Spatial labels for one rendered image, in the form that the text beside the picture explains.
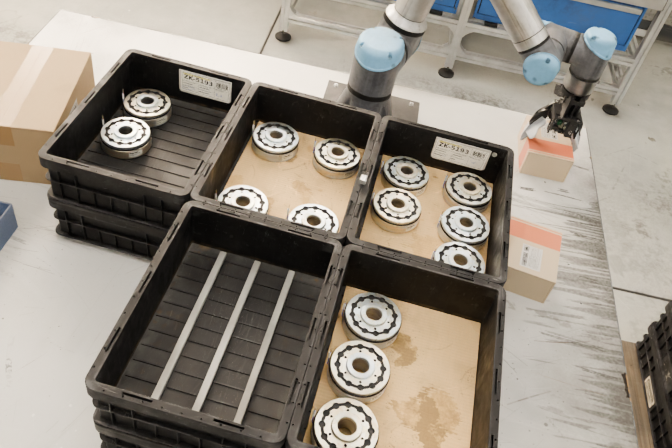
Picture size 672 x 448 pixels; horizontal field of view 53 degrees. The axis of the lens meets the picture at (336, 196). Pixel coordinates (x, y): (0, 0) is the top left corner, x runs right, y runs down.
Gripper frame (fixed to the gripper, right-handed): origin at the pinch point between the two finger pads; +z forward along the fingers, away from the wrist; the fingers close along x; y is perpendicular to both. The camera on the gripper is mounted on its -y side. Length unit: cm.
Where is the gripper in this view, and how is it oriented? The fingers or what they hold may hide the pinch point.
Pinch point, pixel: (546, 144)
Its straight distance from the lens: 190.8
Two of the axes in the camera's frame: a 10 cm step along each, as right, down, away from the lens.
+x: 9.7, 2.2, -0.2
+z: -1.5, 7.0, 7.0
